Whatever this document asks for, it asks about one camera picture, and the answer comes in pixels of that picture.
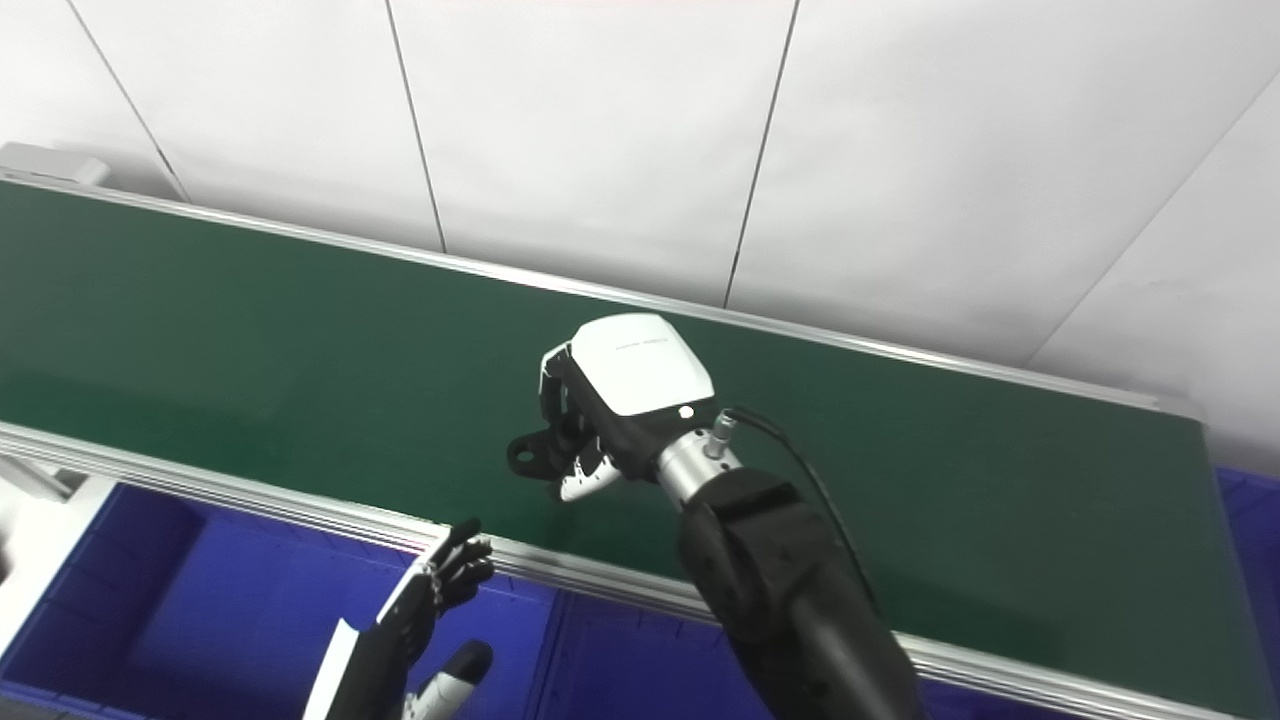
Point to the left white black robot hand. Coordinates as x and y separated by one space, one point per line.
380 650

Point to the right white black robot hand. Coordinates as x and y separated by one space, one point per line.
640 375

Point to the black flanged machine part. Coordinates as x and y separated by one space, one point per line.
530 455

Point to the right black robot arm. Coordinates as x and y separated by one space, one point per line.
790 600

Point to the green conveyor belt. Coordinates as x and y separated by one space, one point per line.
300 512
300 370

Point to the blue plastic bin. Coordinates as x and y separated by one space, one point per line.
200 600
1250 560
640 660

